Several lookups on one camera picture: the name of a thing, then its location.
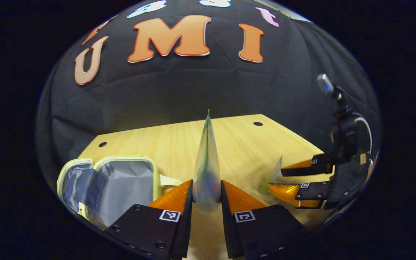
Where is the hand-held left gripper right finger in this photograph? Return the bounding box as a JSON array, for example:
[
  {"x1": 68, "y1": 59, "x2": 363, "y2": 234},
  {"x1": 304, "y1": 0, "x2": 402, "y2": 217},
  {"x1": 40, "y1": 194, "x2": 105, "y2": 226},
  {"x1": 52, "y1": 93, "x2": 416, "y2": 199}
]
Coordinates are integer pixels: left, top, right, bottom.
[{"x1": 221, "y1": 180, "x2": 309, "y2": 260}]

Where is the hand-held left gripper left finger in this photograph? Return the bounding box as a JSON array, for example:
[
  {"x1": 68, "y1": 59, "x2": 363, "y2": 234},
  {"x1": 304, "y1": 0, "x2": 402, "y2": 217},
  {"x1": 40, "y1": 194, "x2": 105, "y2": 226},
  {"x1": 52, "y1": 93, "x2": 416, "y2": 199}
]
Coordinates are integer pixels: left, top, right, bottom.
[{"x1": 105, "y1": 179, "x2": 193, "y2": 260}]

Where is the green silver sachet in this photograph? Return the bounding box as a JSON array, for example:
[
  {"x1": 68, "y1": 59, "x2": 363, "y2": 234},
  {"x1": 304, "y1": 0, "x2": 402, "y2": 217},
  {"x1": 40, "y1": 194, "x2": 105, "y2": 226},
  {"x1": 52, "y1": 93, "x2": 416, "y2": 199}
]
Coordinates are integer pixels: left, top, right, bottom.
[
  {"x1": 192, "y1": 109, "x2": 222, "y2": 213},
  {"x1": 259, "y1": 156, "x2": 283, "y2": 195}
]

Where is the cream suitcase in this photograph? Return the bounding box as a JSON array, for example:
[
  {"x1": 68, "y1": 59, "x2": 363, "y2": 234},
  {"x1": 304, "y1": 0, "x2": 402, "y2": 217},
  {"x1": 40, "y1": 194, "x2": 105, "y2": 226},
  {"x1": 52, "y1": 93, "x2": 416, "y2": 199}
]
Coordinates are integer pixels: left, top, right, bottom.
[{"x1": 56, "y1": 155, "x2": 183, "y2": 231}]

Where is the black backdrop cloth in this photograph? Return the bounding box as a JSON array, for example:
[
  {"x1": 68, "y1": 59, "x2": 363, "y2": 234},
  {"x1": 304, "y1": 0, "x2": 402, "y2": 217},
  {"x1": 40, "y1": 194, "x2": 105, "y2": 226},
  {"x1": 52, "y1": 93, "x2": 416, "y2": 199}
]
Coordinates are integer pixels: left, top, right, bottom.
[{"x1": 36, "y1": 0, "x2": 382, "y2": 188}]

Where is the grey cable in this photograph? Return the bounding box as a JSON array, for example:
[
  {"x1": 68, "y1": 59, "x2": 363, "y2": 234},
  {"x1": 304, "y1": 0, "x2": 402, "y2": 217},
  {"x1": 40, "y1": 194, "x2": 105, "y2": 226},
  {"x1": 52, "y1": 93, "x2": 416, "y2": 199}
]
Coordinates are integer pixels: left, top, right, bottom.
[{"x1": 354, "y1": 116, "x2": 373, "y2": 154}]

